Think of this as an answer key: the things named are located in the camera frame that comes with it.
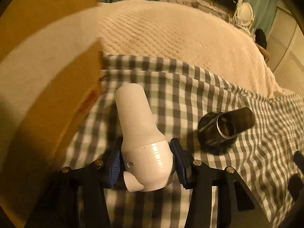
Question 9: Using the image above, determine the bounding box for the round vanity mirror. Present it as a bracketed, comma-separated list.
[235, 2, 255, 28]

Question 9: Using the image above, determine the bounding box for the teal curtain right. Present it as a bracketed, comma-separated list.
[243, 0, 278, 38]

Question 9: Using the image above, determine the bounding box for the cream quilted blanket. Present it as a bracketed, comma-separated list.
[98, 0, 291, 98]

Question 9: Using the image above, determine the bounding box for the checkered bed sheet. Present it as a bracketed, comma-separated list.
[64, 55, 303, 227]

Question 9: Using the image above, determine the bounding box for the cardboard box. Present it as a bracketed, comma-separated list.
[1, 0, 101, 227]

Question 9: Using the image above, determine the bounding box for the black bag on chair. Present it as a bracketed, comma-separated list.
[255, 29, 267, 49]

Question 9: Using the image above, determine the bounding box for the white louvered wardrobe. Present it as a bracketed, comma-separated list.
[267, 7, 303, 96]

